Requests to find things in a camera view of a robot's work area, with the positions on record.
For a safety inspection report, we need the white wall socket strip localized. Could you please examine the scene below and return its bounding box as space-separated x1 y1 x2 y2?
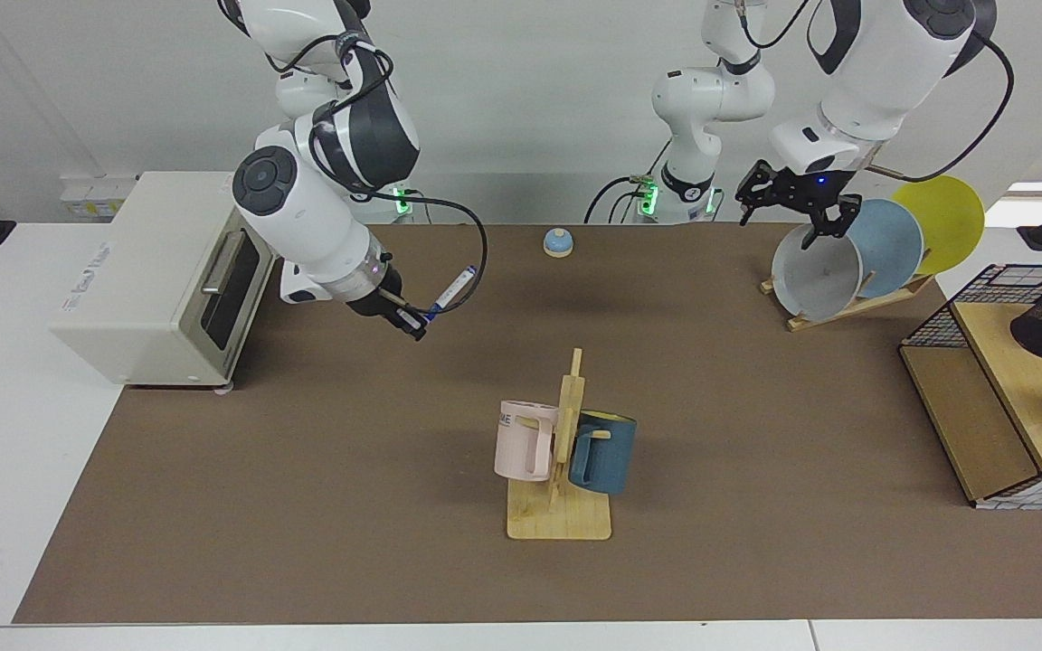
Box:
59 175 141 223

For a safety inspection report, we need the light blue plate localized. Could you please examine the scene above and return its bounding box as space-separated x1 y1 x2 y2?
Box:
846 198 925 300

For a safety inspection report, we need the dark teal mug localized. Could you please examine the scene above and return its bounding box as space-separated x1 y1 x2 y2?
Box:
567 410 639 496

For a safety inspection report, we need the wooden plate rack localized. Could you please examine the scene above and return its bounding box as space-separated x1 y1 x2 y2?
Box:
760 270 936 334

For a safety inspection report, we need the pale toaster oven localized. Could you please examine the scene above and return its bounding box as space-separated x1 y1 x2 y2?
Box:
48 171 281 392

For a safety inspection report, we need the wooden cup stand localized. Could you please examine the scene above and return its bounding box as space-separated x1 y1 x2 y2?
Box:
507 347 614 543

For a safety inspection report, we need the grey plate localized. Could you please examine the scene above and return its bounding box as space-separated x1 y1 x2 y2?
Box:
771 222 865 323

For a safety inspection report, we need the yellow plate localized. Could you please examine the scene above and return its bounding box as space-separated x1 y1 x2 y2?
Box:
891 175 987 277

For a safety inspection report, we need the wire basket with wooden floor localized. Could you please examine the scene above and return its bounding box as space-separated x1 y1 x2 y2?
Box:
898 262 1042 513

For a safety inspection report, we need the pink mug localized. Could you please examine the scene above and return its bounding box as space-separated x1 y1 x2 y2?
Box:
493 399 561 484

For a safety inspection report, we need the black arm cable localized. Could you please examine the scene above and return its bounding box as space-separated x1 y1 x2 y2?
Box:
262 31 491 318
733 0 1018 183

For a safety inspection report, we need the brown table cloth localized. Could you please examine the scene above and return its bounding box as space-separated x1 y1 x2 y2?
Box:
12 222 1042 626

